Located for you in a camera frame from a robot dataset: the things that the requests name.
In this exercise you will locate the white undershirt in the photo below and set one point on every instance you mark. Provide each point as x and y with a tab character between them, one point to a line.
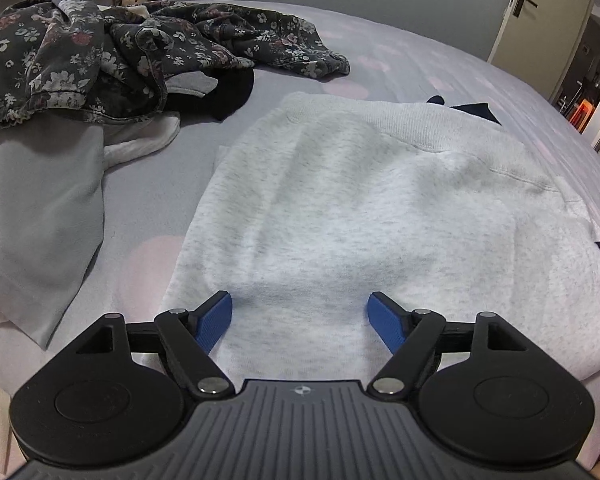
126	143

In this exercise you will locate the grey garment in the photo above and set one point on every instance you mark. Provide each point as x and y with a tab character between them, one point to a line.
51	218

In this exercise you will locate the black floral garment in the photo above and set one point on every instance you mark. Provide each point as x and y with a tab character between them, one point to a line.
111	66

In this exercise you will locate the white sweatshirt with navy collar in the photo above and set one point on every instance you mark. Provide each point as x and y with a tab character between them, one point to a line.
325	200

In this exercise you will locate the pink dotted bed sheet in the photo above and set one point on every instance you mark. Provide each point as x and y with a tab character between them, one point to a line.
148	203

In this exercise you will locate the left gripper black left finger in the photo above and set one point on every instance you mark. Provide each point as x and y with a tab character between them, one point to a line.
120	390

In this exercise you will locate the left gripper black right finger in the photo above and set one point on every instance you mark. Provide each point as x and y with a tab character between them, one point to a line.
480	389

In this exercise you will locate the cream room door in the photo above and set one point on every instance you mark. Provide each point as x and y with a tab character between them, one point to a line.
538	39

